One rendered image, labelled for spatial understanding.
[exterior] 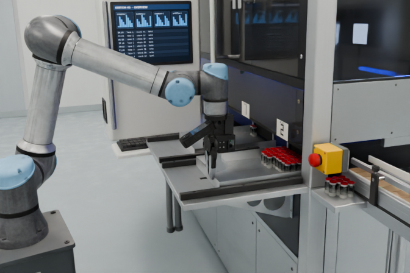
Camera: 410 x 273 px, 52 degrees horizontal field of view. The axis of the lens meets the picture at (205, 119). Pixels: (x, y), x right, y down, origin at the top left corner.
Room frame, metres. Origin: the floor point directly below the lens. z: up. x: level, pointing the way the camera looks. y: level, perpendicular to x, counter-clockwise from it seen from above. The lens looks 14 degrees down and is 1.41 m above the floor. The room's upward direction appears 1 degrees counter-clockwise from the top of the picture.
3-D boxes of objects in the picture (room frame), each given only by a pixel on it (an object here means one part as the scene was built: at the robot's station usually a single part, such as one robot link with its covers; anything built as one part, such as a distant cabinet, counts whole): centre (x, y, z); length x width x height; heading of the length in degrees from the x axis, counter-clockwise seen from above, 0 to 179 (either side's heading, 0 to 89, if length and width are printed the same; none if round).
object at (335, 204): (1.17, -0.41, 0.87); 0.14 x 0.13 x 0.02; 106
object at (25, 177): (1.13, 0.55, 0.96); 0.13 x 0.12 x 0.14; 0
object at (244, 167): (1.37, -0.16, 0.90); 0.34 x 0.26 x 0.04; 107
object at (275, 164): (1.40, -0.25, 0.90); 0.18 x 0.02 x 0.05; 17
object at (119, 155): (2.02, 0.24, 0.79); 0.45 x 0.28 x 0.03; 110
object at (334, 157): (1.17, -0.36, 1.00); 0.08 x 0.07 x 0.07; 106
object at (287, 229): (2.23, -0.03, 0.73); 1.98 x 0.01 x 0.25; 16
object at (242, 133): (1.70, -0.09, 0.90); 0.34 x 0.26 x 0.04; 106
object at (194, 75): (1.24, 0.07, 1.21); 0.11 x 0.11 x 0.08; 0
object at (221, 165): (1.25, -0.04, 0.95); 0.06 x 0.03 x 0.09; 106
